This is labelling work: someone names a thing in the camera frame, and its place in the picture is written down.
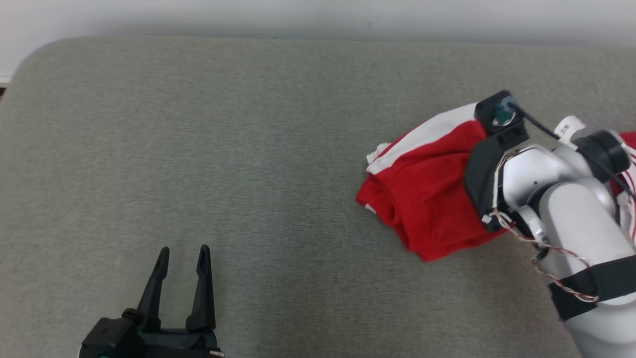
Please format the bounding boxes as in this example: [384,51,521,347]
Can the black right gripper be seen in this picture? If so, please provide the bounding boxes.
[464,125,530,233]

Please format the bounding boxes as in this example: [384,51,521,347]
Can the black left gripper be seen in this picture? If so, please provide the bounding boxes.
[136,244,225,358]

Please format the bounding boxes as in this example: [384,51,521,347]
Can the red shorts with white stripes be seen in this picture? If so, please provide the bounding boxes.
[356,102,507,263]

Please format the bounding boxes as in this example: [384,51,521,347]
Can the red white twisted wires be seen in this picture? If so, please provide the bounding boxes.
[481,149,599,303]

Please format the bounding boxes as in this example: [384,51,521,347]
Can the thin black camera cable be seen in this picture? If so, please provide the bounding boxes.
[507,101,562,140]

